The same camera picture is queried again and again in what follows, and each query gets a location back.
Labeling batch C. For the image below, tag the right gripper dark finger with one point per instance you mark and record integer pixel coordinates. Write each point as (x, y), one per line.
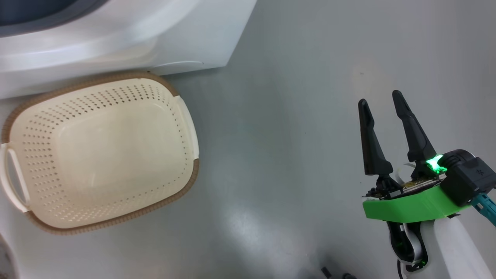
(372, 147)
(416, 131)

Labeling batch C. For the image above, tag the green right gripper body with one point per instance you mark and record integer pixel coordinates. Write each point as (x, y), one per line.
(407, 203)

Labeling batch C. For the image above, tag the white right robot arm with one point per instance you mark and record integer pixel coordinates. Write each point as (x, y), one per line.
(453, 252)

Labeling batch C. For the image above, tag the white front-load washing machine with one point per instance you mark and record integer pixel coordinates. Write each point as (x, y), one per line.
(116, 35)

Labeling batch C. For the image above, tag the round white filter cover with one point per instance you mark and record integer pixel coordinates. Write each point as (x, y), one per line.
(178, 68)

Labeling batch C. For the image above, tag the cream perforated laundry basket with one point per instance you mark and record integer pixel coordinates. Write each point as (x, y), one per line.
(108, 155)

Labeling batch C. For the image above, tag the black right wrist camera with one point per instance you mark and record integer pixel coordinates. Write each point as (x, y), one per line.
(465, 178)

